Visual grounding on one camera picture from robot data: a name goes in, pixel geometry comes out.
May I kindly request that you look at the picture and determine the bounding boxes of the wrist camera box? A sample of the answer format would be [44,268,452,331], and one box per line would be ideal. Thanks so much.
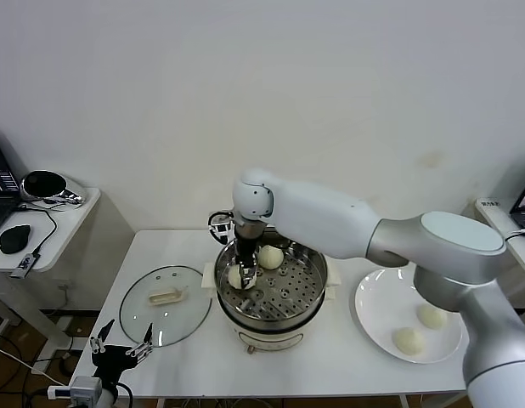
[207,209,237,244]
[47,375,104,404]

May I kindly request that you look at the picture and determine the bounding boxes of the black usb hub cable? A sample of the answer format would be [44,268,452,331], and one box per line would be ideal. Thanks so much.
[17,203,59,257]

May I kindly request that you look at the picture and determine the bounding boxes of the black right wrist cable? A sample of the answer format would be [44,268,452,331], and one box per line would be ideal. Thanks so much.
[206,210,230,247]

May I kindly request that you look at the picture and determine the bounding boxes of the cream electric cooker base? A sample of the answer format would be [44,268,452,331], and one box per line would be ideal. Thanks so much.
[217,292,330,356]

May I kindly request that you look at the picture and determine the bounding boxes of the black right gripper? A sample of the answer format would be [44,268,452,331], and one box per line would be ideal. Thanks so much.
[234,236,261,292]

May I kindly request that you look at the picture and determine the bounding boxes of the white steamed baozi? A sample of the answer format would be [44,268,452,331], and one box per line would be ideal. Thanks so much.
[416,303,449,330]
[392,326,426,355]
[257,244,285,271]
[227,263,261,292]

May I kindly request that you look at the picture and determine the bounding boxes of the white floor cable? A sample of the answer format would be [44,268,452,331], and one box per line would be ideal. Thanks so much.
[0,342,73,390]

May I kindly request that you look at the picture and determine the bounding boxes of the shiny chrome black device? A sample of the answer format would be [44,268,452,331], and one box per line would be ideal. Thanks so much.
[20,169,87,206]

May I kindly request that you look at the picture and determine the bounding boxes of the white wall socket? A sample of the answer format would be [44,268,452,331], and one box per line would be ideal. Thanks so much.
[57,281,74,309]

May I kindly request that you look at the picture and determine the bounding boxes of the round white plate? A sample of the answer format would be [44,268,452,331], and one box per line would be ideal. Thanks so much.
[353,268,465,365]

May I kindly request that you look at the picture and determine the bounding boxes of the stainless steel steamer pot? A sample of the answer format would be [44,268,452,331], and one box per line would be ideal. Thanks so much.
[200,228,342,333]

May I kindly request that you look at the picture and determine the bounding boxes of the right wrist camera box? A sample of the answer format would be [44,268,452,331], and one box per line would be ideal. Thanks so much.
[207,209,237,244]

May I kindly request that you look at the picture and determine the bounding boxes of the black laptop purple screen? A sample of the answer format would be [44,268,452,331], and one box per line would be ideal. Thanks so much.
[0,127,24,241]

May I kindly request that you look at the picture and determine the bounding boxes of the black computer mouse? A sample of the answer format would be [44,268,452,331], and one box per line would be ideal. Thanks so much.
[0,224,33,257]

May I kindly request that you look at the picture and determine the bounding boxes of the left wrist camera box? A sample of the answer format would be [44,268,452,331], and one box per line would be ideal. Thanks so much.
[47,375,104,404]

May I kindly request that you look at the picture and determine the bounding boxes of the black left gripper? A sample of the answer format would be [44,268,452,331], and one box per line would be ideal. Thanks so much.
[88,319,155,383]

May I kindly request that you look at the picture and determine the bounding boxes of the round glass lid cream handle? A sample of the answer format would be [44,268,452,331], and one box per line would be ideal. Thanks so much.
[118,265,214,349]

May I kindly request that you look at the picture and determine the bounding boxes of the black floor cable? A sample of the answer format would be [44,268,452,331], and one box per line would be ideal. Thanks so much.
[0,332,25,394]

